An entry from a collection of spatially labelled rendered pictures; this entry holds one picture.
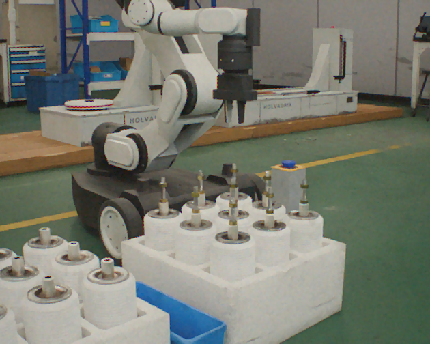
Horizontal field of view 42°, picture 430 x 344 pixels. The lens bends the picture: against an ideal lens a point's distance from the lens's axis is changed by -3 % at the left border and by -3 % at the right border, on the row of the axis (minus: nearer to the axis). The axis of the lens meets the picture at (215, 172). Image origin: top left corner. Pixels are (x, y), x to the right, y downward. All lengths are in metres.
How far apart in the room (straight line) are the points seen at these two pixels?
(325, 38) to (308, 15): 2.70
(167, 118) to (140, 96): 1.96
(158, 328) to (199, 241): 0.29
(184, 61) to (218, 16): 0.35
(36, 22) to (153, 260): 6.51
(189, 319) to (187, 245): 0.16
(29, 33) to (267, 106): 4.17
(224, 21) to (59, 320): 0.83
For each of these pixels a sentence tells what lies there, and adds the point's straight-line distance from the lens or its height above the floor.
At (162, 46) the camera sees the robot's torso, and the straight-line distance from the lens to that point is 1.83.
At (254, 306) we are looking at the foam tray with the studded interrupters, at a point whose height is 0.12.
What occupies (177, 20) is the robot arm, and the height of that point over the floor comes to 0.71.
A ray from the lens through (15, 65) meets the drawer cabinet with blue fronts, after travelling 6.70.
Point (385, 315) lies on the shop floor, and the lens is 1.49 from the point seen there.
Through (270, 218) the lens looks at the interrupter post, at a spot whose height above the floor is 0.27.
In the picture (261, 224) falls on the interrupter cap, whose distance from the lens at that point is 1.30.
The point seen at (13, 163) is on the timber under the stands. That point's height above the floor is 0.06.
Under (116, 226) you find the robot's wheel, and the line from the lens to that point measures 1.75.
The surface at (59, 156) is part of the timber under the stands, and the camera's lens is 3.20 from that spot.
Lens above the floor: 0.65
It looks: 13 degrees down
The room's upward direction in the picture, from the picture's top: straight up
